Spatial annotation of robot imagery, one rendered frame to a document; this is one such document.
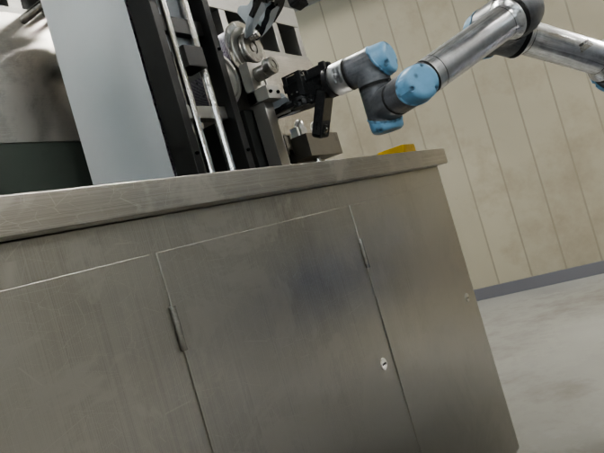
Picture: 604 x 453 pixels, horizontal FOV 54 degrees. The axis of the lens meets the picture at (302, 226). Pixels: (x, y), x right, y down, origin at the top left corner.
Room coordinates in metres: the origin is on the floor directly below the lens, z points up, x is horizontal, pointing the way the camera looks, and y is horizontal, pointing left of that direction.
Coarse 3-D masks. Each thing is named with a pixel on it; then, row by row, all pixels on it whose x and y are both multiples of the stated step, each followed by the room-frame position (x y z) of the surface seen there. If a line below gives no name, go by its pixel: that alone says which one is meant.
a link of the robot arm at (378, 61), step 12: (372, 48) 1.29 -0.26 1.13; (384, 48) 1.28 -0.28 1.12; (348, 60) 1.33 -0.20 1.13; (360, 60) 1.30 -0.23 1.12; (372, 60) 1.29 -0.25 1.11; (384, 60) 1.28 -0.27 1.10; (396, 60) 1.32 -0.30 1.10; (348, 72) 1.32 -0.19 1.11; (360, 72) 1.31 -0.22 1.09; (372, 72) 1.30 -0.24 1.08; (384, 72) 1.30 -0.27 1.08; (348, 84) 1.34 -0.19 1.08; (360, 84) 1.32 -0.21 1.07
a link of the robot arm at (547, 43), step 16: (480, 16) 1.42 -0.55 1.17; (544, 32) 1.47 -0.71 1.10; (560, 32) 1.48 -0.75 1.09; (512, 48) 1.45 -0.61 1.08; (528, 48) 1.47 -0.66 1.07; (544, 48) 1.48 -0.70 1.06; (560, 48) 1.49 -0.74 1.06; (576, 48) 1.50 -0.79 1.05; (592, 48) 1.51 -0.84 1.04; (560, 64) 1.54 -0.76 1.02; (576, 64) 1.53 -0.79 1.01; (592, 64) 1.53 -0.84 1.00; (592, 80) 1.60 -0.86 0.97
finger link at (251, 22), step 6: (252, 0) 1.36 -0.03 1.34; (240, 6) 1.38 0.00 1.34; (246, 6) 1.37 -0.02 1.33; (252, 6) 1.37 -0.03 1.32; (264, 6) 1.36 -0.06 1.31; (240, 12) 1.38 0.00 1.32; (246, 12) 1.37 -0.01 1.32; (258, 12) 1.36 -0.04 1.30; (246, 18) 1.38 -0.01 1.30; (252, 18) 1.36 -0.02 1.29; (258, 18) 1.37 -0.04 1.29; (246, 24) 1.37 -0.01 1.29; (252, 24) 1.37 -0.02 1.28; (246, 30) 1.38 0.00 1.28; (252, 30) 1.38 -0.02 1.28; (246, 36) 1.39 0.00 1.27
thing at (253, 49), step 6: (240, 36) 1.41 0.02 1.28; (240, 42) 1.40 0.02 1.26; (246, 42) 1.40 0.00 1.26; (252, 42) 1.43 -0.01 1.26; (258, 42) 1.44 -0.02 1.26; (240, 48) 1.40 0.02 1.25; (246, 48) 1.40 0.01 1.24; (252, 48) 1.42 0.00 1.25; (258, 48) 1.44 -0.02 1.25; (246, 54) 1.40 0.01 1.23; (252, 54) 1.41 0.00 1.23; (258, 54) 1.43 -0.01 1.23; (246, 60) 1.41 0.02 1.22; (252, 60) 1.41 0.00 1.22; (258, 60) 1.43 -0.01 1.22
